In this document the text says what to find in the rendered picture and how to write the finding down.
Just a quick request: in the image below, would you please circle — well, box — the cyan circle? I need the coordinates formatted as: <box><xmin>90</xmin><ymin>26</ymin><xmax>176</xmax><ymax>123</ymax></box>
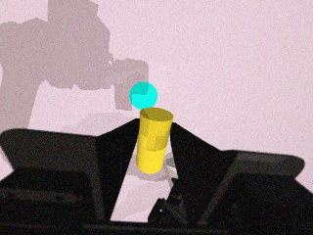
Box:
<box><xmin>129</xmin><ymin>81</ymin><xmax>157</xmax><ymax>110</ymax></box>

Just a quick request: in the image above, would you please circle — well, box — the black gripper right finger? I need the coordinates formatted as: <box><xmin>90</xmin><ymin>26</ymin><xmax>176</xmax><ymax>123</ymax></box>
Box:
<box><xmin>170</xmin><ymin>122</ymin><xmax>305</xmax><ymax>224</ymax></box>

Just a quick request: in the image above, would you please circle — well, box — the yellow tall cylinder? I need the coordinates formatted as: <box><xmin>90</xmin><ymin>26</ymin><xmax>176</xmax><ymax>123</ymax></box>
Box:
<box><xmin>136</xmin><ymin>107</ymin><xmax>173</xmax><ymax>174</ymax></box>

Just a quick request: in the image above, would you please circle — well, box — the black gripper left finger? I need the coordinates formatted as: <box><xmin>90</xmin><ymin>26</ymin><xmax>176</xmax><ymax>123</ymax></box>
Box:
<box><xmin>0</xmin><ymin>118</ymin><xmax>140</xmax><ymax>220</ymax></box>

